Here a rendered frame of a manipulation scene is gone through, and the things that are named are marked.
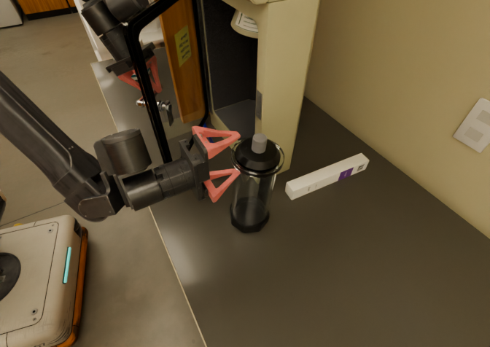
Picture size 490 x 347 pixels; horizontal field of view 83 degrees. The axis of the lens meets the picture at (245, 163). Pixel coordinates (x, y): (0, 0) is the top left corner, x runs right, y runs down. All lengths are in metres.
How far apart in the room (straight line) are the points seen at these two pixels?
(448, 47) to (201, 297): 0.79
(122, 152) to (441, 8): 0.73
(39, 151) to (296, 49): 0.48
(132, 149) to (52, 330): 1.20
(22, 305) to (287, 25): 1.51
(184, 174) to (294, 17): 0.34
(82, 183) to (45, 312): 1.13
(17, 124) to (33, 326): 1.16
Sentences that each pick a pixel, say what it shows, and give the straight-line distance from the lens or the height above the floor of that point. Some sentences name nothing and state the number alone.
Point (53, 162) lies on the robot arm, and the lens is 0.51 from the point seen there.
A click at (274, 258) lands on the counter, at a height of 0.94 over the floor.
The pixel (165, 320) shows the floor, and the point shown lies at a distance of 1.66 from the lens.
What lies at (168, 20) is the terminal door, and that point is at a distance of 0.67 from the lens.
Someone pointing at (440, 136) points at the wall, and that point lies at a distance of 0.89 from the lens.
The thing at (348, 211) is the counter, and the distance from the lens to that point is 0.79.
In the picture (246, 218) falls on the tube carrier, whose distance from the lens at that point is 0.66.
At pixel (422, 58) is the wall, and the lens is 0.86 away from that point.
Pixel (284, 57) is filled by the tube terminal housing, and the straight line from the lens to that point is 0.59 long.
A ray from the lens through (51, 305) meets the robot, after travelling 1.58.
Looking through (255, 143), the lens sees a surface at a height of 1.21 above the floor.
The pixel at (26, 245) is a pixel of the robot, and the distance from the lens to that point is 1.80.
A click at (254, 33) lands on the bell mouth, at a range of 0.64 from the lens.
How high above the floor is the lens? 1.56
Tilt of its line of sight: 47 degrees down
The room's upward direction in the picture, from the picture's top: straight up
